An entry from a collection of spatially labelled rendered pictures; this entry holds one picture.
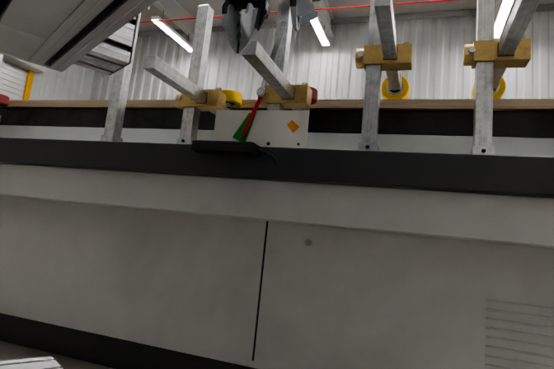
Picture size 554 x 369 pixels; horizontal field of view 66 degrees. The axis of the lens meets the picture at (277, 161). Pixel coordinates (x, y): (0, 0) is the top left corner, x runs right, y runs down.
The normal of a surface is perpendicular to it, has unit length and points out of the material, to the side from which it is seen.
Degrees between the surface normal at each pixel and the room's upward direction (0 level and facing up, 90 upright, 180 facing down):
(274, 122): 90
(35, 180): 90
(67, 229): 90
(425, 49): 90
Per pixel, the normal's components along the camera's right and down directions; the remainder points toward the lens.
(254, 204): -0.31, -0.18
